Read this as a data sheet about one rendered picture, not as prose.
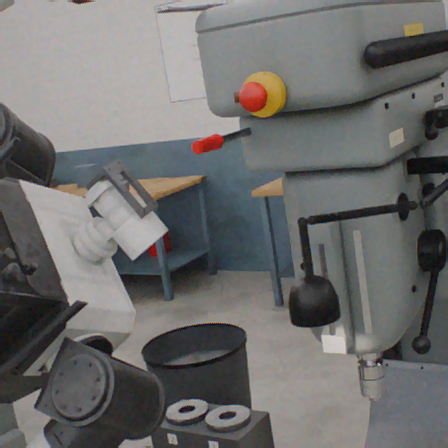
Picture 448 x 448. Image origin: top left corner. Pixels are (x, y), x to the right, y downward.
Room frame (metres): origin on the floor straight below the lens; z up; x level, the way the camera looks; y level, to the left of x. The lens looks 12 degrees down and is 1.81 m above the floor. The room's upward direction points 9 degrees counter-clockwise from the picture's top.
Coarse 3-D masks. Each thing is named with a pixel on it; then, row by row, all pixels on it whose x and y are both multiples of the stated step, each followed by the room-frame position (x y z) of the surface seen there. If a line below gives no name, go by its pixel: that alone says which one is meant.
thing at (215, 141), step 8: (248, 128) 1.16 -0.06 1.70; (208, 136) 1.07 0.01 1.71; (216, 136) 1.08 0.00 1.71; (224, 136) 1.11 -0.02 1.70; (232, 136) 1.12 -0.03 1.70; (240, 136) 1.14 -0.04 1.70; (200, 144) 1.05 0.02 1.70; (208, 144) 1.06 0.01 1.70; (216, 144) 1.07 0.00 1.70; (200, 152) 1.05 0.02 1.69
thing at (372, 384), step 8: (384, 368) 1.20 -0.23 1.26; (360, 376) 1.21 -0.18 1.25; (368, 376) 1.19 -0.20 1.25; (376, 376) 1.19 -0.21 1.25; (384, 376) 1.20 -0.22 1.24; (360, 384) 1.21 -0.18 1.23; (368, 384) 1.19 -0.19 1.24; (376, 384) 1.19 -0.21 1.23; (384, 384) 1.20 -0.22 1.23; (368, 392) 1.19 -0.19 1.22; (376, 392) 1.19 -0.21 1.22; (384, 392) 1.20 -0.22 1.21
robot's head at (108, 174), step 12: (108, 168) 1.01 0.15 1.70; (120, 168) 1.02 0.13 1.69; (96, 180) 1.02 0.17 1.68; (108, 180) 1.01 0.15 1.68; (132, 180) 1.02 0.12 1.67; (96, 192) 1.01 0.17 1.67; (120, 192) 1.00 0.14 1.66; (144, 192) 1.02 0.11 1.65; (132, 204) 0.99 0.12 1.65; (156, 204) 1.02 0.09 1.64; (144, 216) 0.99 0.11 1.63
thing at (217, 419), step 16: (192, 400) 1.46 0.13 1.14; (176, 416) 1.39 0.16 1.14; (192, 416) 1.38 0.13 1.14; (208, 416) 1.37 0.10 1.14; (224, 416) 1.38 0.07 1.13; (240, 416) 1.35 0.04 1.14; (256, 416) 1.37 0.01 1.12; (160, 432) 1.39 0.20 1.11; (176, 432) 1.36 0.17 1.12; (192, 432) 1.34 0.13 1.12; (208, 432) 1.33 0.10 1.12; (224, 432) 1.32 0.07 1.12; (240, 432) 1.31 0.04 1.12; (256, 432) 1.33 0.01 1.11
